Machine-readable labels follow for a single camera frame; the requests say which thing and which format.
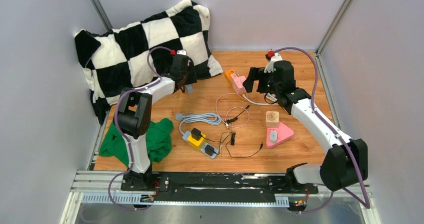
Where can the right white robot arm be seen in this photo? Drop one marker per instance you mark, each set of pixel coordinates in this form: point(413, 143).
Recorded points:
point(346, 159)

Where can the yellow cube socket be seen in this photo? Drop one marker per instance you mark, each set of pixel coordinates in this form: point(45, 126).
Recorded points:
point(196, 143)

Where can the pink power strip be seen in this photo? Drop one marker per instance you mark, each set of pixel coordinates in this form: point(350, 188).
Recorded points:
point(284, 133)

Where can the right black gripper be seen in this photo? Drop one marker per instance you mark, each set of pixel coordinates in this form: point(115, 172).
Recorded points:
point(255, 74)

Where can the pink cube socket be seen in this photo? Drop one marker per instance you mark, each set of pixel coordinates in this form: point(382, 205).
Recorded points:
point(238, 86)

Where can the green cloth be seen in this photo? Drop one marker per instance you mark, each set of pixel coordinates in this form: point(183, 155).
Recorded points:
point(158, 142)

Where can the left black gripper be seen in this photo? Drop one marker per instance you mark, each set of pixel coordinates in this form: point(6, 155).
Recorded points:
point(191, 79)

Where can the light blue power strip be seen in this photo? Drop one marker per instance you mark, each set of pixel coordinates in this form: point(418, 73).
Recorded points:
point(207, 149)

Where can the black tp-link power adapter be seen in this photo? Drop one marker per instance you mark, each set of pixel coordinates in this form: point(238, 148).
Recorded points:
point(196, 132)

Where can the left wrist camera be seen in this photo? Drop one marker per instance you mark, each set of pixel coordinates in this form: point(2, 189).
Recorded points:
point(181, 52)

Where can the black adapter with thin cable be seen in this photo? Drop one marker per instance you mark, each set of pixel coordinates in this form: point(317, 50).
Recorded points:
point(229, 123)

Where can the grey blue small charger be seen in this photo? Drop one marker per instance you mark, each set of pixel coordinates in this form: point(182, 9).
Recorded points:
point(189, 88)

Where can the pink usb charger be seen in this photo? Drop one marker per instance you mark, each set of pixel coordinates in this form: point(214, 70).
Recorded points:
point(234, 76)

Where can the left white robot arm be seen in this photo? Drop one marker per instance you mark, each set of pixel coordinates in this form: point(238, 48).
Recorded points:
point(132, 116)

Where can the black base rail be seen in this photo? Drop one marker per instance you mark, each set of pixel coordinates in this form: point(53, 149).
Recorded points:
point(193, 189)

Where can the beige cube socket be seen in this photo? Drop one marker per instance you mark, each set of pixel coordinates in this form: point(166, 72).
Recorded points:
point(272, 119)

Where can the white cube charger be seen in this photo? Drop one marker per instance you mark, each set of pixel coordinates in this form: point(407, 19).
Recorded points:
point(273, 136)

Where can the black white checkered pillow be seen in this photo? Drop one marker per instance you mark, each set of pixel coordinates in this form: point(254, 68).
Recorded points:
point(134, 55)

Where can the orange power strip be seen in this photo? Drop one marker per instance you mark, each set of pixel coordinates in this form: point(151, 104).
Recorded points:
point(227, 75)

